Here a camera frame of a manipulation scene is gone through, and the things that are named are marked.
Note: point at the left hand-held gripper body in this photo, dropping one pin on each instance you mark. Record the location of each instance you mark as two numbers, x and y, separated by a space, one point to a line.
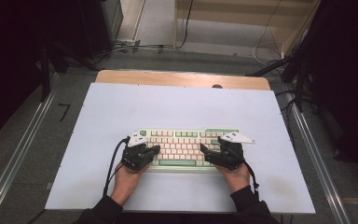
135 157

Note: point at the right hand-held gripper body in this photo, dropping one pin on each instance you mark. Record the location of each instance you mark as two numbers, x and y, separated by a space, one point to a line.
230 158

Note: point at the green and pink keyboard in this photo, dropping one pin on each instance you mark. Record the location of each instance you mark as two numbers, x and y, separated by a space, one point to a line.
180 146

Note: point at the person's right hand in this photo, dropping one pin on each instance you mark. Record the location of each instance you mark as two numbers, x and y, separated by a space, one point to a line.
237 180

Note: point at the person's left hand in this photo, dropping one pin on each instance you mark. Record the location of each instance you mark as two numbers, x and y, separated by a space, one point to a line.
126 183

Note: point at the white board sheet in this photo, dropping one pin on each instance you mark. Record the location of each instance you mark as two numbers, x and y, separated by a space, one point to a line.
180 105

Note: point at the dark table grommet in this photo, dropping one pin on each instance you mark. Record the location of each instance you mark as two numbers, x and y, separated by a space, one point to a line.
217 86

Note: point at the wooden table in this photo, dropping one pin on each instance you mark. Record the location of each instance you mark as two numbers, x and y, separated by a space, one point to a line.
167 78

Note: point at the black tripod stand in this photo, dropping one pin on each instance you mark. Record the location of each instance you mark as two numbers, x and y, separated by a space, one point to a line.
295 71

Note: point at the grey power strip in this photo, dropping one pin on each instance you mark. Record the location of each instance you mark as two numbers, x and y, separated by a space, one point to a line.
127 42

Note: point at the black metal stand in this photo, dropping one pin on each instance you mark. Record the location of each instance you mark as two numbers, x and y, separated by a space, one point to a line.
45 77

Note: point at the dark cabinet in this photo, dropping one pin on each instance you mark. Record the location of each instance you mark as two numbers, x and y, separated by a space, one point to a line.
101 28

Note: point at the dark curtain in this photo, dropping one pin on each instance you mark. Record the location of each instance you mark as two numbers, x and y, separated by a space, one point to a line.
348 77
6 62

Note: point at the aluminium floor rail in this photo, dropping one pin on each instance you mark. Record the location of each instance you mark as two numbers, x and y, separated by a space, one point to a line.
320 161
15 161

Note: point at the light wooden shelf frame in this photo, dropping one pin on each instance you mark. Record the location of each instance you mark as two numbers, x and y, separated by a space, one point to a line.
230 15

